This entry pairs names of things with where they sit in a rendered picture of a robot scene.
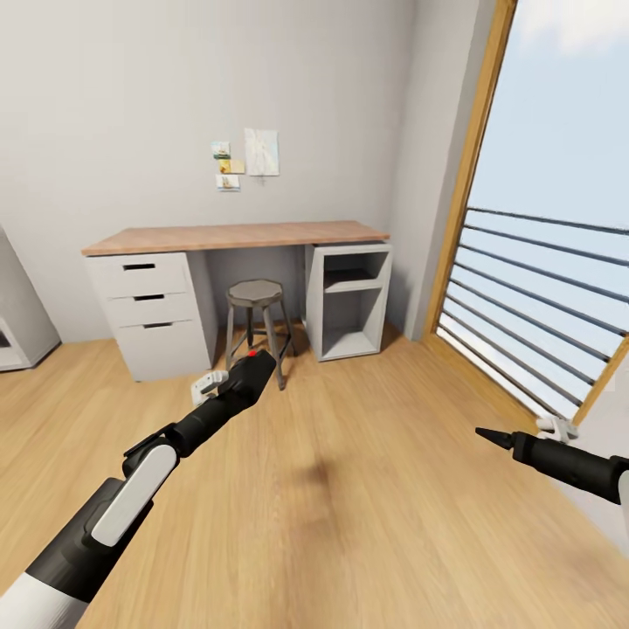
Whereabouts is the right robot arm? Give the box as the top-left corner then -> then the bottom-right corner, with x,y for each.
475,415 -> 629,539

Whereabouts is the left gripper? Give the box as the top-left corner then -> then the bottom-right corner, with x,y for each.
190,384 -> 251,440

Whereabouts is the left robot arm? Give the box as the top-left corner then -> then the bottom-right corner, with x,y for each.
0,370 -> 251,629

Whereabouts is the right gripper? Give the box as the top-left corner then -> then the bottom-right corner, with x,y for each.
475,427 -> 586,489

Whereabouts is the digital camera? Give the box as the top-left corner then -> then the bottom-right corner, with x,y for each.
216,349 -> 277,408

